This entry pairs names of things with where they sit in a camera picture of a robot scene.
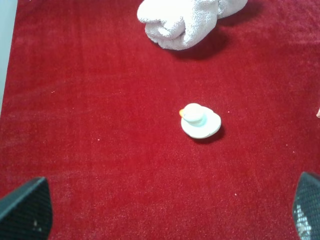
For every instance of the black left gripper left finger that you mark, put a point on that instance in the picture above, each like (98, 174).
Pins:
(26, 213)

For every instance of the red velvet table cloth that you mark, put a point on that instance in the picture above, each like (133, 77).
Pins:
(93, 105)

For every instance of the rolled white towel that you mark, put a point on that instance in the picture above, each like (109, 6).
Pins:
(181, 24)

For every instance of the pale wooden block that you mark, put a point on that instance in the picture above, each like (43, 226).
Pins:
(318, 113)

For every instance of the white rubber duck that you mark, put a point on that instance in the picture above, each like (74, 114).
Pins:
(199, 122)

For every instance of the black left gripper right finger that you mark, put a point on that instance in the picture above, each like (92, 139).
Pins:
(306, 207)

